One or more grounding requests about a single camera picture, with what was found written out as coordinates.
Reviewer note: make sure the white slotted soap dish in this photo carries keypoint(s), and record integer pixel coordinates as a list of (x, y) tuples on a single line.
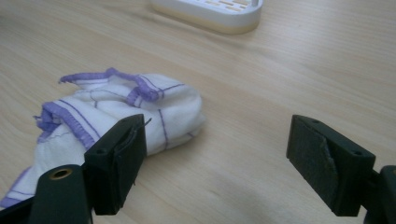
[(236, 18)]

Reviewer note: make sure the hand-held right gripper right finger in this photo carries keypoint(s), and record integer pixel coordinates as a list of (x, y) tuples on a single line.
[(323, 161)]

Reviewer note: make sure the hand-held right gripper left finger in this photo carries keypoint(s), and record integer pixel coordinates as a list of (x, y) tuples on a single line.
[(106, 174)]

